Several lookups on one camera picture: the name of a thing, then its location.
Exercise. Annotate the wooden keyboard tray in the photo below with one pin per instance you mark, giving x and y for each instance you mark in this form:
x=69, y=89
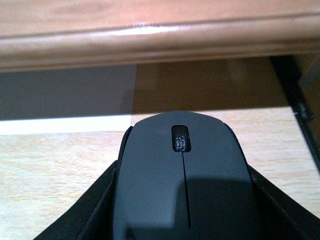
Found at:
x=42, y=175

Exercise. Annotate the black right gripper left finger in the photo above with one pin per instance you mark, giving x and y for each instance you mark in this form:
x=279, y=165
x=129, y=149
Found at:
x=91, y=216

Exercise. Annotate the wooden desk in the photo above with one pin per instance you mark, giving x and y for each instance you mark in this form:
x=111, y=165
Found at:
x=45, y=35

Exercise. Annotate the black wireless mouse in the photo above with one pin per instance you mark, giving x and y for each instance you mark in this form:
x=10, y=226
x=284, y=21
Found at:
x=183, y=176

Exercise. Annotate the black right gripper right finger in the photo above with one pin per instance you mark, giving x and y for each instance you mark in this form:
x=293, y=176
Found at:
x=282, y=205

